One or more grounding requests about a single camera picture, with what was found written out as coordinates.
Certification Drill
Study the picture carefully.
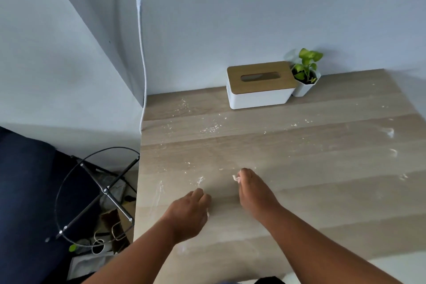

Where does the brown paper bag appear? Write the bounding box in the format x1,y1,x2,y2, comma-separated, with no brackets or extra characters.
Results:
100,201,136,254

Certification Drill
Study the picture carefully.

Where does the black wire frame stand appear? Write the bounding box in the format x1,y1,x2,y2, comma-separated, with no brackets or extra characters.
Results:
45,147,140,244

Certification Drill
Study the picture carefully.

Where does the white tray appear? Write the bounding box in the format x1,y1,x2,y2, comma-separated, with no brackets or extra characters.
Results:
67,251,115,282

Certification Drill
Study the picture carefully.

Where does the person's left forearm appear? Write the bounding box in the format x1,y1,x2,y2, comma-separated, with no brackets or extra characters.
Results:
81,219,182,284

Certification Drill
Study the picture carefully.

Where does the person's right forearm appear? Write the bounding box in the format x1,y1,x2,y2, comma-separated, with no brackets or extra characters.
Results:
264,205,413,284

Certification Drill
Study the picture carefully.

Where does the white cable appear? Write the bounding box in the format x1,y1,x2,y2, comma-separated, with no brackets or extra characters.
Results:
134,0,148,131

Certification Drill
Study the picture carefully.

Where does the white tissue box wooden lid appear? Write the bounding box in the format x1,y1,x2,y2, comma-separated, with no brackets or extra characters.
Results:
226,61,298,110

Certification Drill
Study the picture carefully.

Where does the person's right hand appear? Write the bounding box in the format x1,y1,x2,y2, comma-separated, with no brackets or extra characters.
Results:
238,168,283,223

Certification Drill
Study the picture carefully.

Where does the dark blue sofa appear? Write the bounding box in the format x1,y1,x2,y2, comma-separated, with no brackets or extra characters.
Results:
0,126,100,284

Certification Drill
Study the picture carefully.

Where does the green plant in white pot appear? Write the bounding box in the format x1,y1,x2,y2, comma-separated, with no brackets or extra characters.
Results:
290,48,324,97

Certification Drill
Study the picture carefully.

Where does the person's left hand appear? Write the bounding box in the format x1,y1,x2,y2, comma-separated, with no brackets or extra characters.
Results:
160,189,212,245

